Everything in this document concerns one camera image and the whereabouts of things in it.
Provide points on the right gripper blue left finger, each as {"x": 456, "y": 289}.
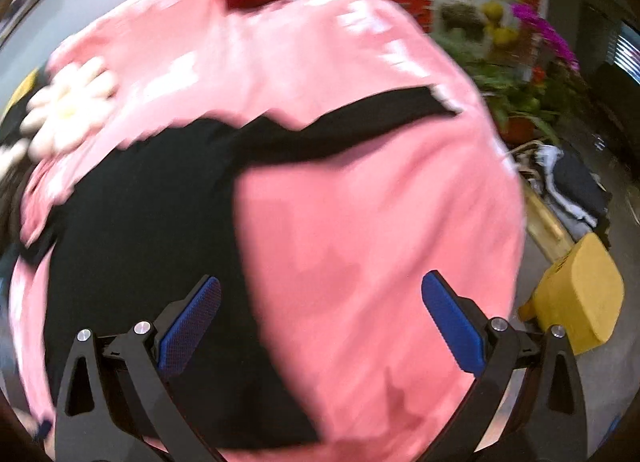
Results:
{"x": 182, "y": 325}

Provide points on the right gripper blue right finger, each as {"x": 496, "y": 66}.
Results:
{"x": 459, "y": 321}

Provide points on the black small garment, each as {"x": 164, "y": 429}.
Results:
{"x": 151, "y": 219}

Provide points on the pile of dark clothes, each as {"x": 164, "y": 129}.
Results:
{"x": 572, "y": 193}

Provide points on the yellow upholstered stool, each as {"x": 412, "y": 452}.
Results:
{"x": 583, "y": 292}

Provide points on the pink butterfly bed blanket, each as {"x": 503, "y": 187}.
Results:
{"x": 333, "y": 250}

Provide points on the white daisy flower pillow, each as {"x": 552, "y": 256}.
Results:
{"x": 75, "y": 105}

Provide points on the potted plant with purple flowers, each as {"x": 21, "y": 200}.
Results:
{"x": 526, "y": 73}

